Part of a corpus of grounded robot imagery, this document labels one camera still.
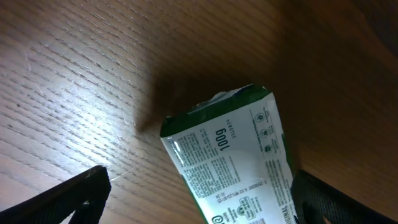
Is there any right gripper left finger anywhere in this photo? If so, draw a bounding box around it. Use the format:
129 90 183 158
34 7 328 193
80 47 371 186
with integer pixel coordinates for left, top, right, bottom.
1 166 111 224

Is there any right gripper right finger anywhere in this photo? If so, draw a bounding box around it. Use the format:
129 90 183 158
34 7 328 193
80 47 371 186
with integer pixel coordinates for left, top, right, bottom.
291 170 395 224

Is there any green white soap bar pack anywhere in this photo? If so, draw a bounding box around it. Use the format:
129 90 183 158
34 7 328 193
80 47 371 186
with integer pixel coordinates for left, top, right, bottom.
160 84 298 224

